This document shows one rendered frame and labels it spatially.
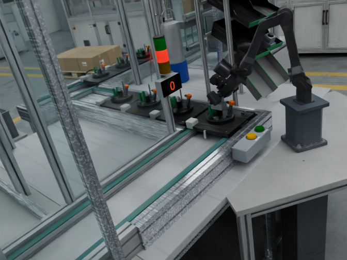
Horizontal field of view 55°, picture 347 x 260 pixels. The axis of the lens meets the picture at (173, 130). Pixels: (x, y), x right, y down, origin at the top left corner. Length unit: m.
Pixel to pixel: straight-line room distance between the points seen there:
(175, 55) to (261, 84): 0.85
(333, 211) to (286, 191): 1.26
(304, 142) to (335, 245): 0.96
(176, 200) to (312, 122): 0.66
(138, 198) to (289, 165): 0.63
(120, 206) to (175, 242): 0.26
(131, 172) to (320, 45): 4.50
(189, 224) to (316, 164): 0.58
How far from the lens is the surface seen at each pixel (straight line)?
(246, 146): 1.38
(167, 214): 1.17
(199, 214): 1.23
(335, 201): 2.62
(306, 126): 1.48
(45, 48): 0.74
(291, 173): 1.40
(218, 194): 1.30
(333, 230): 2.41
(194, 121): 1.57
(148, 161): 1.42
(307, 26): 5.47
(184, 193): 1.20
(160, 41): 1.38
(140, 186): 1.33
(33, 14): 0.73
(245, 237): 1.35
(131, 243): 1.11
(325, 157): 1.50
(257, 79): 1.79
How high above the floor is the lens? 1.68
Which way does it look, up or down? 27 degrees down
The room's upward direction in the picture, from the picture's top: 11 degrees counter-clockwise
